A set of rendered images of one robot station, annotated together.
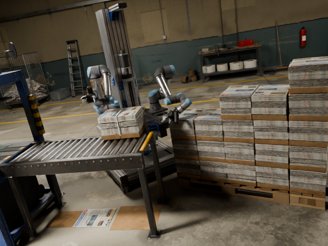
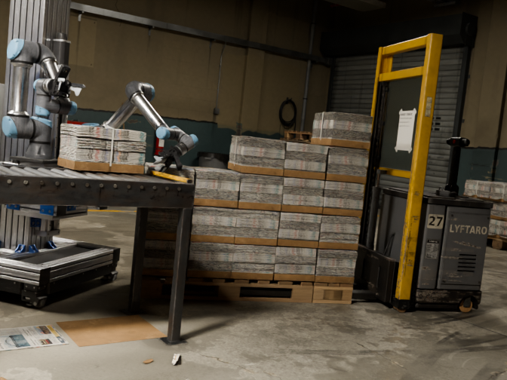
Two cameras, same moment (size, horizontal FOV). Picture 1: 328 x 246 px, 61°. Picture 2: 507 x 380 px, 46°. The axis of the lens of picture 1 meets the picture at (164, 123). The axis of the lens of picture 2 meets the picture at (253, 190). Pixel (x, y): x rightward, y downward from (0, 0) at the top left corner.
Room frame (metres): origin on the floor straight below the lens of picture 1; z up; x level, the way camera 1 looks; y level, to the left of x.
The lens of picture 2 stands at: (-0.14, 2.16, 1.04)
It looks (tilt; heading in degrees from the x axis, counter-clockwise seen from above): 5 degrees down; 313
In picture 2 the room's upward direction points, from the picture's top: 6 degrees clockwise
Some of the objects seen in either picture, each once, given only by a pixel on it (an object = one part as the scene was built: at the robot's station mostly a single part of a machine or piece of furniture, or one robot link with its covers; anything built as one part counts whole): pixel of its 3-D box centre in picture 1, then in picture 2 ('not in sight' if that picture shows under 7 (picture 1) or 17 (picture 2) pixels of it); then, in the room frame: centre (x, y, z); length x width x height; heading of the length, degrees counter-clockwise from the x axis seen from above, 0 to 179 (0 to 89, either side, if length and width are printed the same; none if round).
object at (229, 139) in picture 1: (230, 152); (228, 234); (2.64, -0.64, 0.40); 1.16 x 0.38 x 0.51; 58
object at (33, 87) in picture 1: (21, 80); not in sight; (9.54, 4.47, 0.85); 1.21 x 0.83 x 1.71; 78
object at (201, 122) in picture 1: (230, 151); (228, 232); (2.65, -0.64, 0.42); 1.17 x 0.39 x 0.83; 58
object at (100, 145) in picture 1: (98, 148); (81, 179); (2.42, 0.63, 0.77); 0.47 x 0.05 x 0.05; 168
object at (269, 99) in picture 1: (272, 101); (296, 160); (2.42, -1.01, 0.95); 0.38 x 0.29 x 0.23; 147
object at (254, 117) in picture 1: (273, 111); (296, 172); (2.42, -1.01, 0.86); 0.38 x 0.29 x 0.04; 147
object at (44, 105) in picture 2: (97, 102); (46, 105); (2.81, 0.64, 1.12); 0.11 x 0.08 x 0.11; 90
